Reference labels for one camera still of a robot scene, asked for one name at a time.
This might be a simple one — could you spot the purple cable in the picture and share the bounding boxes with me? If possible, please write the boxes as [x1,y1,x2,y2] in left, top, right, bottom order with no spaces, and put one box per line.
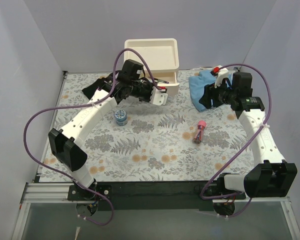
[199,63,273,219]
[23,48,166,226]

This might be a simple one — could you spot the cream three-drawer organizer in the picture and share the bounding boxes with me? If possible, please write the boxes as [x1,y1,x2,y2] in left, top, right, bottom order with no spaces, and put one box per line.
[124,38,179,97]

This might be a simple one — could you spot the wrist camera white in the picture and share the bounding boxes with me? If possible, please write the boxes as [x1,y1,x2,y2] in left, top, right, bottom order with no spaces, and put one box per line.
[149,87,168,106]
[210,65,232,88]

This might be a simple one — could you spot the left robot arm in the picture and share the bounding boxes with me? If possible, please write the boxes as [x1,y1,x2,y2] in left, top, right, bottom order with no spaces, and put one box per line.
[48,59,154,200]

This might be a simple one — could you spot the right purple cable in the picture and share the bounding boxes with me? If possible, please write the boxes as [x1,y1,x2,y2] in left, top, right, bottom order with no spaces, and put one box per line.
[199,63,273,219]

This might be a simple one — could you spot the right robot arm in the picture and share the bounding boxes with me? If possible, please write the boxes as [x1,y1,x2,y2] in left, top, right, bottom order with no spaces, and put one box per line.
[199,69,298,199]

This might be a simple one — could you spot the blue round tin jar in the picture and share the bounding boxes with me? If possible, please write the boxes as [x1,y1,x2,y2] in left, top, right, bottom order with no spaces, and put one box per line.
[114,109,128,126]

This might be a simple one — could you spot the pink-capped tube of pencils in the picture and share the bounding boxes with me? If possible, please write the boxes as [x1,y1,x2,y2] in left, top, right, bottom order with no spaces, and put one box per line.
[193,120,207,144]

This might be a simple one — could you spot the purple clear pen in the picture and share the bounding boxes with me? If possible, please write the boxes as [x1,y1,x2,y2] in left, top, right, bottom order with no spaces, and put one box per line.
[154,78,169,84]

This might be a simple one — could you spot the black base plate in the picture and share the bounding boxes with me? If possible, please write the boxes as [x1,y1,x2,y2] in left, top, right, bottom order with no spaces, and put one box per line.
[67,180,246,212]

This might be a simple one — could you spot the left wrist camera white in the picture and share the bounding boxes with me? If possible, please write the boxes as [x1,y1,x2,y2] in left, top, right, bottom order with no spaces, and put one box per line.
[149,87,168,106]

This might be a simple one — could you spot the aluminium rail frame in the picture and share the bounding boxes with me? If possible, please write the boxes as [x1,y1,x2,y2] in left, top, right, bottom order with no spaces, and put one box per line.
[10,67,300,240]

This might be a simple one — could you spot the blue folded cloth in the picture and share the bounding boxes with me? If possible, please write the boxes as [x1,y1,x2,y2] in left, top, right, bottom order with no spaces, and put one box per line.
[188,69,235,112]

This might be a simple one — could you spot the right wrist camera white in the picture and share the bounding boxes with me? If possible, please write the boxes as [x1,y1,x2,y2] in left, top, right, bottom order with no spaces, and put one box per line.
[210,65,232,88]

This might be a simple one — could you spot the black folded cloth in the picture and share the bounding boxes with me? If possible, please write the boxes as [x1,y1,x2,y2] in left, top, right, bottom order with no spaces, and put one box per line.
[81,77,107,100]

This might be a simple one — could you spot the floral patterned table mat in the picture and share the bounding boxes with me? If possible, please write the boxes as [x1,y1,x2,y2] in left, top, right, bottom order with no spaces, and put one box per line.
[38,70,270,183]

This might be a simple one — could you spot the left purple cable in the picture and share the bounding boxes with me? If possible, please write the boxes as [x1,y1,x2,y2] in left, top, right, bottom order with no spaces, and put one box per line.
[23,48,166,226]

